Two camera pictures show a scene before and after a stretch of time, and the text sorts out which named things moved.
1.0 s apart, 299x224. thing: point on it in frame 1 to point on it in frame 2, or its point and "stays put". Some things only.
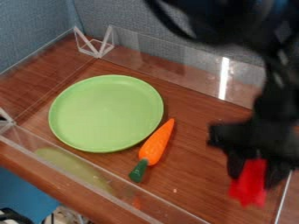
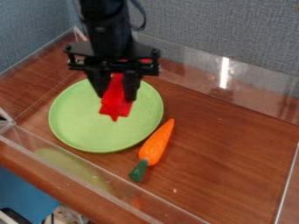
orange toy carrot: (153, 149) stays put
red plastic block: (247, 187) to (115, 103)
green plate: (106, 113) stays put
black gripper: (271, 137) to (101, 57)
